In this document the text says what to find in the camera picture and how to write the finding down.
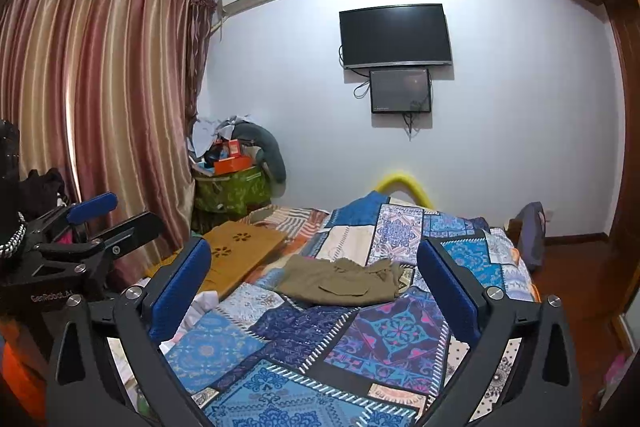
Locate grey backpack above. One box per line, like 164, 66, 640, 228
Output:
514, 201, 549, 274

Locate wooden bed footboard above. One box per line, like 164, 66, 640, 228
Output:
506, 217, 524, 248

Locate black wall television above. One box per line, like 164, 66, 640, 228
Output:
338, 3, 454, 70

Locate small black wall monitor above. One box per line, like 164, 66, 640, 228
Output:
369, 67, 433, 114

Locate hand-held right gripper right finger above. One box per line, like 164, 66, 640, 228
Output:
414, 238, 582, 427

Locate striped pink curtain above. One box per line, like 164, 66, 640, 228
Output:
0, 0, 222, 280

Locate wooden door frame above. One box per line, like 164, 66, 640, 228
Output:
597, 0, 640, 358

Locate brown wooden lap desk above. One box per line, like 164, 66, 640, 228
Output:
149, 219, 287, 299

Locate dark cloth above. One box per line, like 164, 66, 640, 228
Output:
19, 168, 67, 214

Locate khaki pants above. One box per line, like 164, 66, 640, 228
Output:
273, 254, 407, 308

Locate blue patchwork blanket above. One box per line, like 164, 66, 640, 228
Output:
159, 191, 542, 427

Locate green patterned bag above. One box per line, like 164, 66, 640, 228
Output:
192, 162, 274, 219

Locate yellow foam tube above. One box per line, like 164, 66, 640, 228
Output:
375, 171, 437, 208

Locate orange box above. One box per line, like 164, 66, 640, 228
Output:
212, 139, 254, 176

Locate striped bed sheet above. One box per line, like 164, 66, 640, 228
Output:
239, 205, 332, 254

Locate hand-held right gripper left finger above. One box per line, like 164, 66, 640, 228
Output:
46, 237, 213, 427

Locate pink slipper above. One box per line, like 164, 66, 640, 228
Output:
602, 352, 628, 393

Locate white crumpled papers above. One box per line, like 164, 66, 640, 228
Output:
191, 114, 241, 160

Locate person's left forearm orange sleeve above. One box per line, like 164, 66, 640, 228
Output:
0, 321, 50, 410

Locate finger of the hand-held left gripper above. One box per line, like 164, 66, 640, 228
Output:
37, 211, 167, 279
27, 192, 119, 240

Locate black monitor cable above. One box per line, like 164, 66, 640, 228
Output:
403, 99, 422, 141

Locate grey neck pillow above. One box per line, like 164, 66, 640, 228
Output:
231, 121, 289, 184

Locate black television cable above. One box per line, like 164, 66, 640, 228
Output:
353, 69, 372, 99

